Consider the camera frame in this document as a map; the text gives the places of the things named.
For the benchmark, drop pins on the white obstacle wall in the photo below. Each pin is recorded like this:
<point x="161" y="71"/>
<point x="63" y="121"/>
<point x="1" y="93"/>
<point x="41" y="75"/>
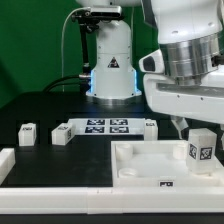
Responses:
<point x="7" y="161"/>
<point x="111" y="200"/>

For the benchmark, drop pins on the black camera on stand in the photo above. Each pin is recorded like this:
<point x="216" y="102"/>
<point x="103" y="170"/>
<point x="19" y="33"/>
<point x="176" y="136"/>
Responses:
<point x="98" y="13"/>

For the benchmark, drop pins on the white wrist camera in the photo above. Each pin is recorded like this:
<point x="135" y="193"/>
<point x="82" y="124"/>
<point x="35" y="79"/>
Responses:
<point x="152" y="63"/>

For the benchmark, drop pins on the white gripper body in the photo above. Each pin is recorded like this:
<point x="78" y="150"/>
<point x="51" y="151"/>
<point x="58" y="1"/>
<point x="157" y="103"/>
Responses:
<point x="199" y="103"/>

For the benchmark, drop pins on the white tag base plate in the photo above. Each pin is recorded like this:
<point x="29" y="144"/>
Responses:
<point x="108" y="126"/>

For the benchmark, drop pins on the white square tabletop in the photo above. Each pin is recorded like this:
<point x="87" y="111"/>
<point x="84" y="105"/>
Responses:
<point x="158" y="164"/>

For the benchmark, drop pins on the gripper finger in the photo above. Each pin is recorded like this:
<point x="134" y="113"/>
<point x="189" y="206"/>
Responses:
<point x="222" y="137"/>
<point x="181" y="126"/>

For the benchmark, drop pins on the white obstacle front wall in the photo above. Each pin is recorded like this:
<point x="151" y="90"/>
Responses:
<point x="111" y="200"/>

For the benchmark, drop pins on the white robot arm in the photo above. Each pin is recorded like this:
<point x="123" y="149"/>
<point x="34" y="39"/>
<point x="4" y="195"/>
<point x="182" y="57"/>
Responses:
<point x="183" y="78"/>

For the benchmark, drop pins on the white obstacle left wall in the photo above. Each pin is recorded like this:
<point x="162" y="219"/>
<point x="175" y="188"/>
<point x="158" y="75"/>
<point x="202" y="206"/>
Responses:
<point x="7" y="161"/>

